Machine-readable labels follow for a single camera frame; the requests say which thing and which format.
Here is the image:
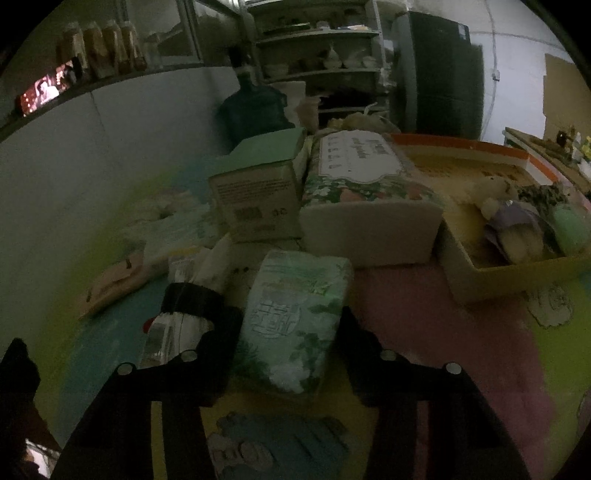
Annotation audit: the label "glass door cabinet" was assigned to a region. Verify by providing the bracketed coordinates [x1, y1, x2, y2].
[120, 0, 204, 70]

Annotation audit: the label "white plastic packet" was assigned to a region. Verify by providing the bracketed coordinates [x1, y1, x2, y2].
[145, 217, 218, 273]

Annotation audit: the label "orange-rimmed cardboard box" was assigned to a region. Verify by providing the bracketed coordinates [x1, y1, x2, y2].
[392, 134, 591, 303]

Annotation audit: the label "black water pump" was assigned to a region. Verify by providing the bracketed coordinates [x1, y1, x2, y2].
[229, 46, 252, 84]

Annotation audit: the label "large floral tissue pack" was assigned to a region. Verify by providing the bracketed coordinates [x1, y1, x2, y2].
[299, 130, 445, 268]

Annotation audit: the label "dark refrigerator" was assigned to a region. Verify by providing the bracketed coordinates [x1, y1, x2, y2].
[390, 11, 485, 141]

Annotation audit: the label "blue water jug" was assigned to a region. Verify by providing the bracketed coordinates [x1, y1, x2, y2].
[217, 78, 296, 144]

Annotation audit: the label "lit phone screen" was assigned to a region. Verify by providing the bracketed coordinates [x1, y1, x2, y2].
[16, 69, 70, 116]

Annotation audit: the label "clear wrapped white packet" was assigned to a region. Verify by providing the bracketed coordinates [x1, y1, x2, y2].
[141, 258, 232, 367]

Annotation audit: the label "pink plush toy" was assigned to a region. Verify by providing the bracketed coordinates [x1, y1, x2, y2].
[475, 178, 548, 261]

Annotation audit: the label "group of condiment bottles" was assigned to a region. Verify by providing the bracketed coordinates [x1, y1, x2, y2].
[556, 129, 591, 162]

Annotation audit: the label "cardboard wall sheets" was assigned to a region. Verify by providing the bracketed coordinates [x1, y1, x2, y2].
[542, 53, 591, 139]

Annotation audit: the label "green round sponge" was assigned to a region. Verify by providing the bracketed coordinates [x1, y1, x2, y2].
[551, 203, 589, 257]

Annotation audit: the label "kitchen counter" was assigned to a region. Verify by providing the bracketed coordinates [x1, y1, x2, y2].
[503, 127, 591, 181]

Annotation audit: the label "amber liquid bottle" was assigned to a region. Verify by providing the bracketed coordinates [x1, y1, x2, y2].
[83, 21, 112, 77]
[121, 22, 147, 71]
[102, 19, 130, 75]
[58, 21, 88, 81]

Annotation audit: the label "grey shelf unit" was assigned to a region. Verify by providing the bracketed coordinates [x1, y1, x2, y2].
[247, 0, 389, 121]

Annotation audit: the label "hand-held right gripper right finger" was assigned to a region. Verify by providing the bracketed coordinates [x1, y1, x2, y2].
[339, 305, 532, 480]

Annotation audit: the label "pink packet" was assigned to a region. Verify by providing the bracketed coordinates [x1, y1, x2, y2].
[78, 256, 158, 321]

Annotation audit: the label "white sacks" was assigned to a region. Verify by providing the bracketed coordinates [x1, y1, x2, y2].
[277, 80, 320, 134]

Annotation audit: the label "green tissue box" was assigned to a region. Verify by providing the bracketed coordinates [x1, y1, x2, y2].
[208, 128, 306, 244]

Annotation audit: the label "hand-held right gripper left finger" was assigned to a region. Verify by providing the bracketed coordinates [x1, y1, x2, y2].
[51, 305, 243, 480]

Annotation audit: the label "green floral tissue pack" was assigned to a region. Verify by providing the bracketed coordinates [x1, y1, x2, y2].
[233, 249, 355, 398]

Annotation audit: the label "colourful patchwork blanket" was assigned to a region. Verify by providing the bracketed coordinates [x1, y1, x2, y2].
[41, 171, 591, 480]

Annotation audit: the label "white plastic bag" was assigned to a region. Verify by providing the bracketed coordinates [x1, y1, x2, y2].
[328, 113, 393, 136]

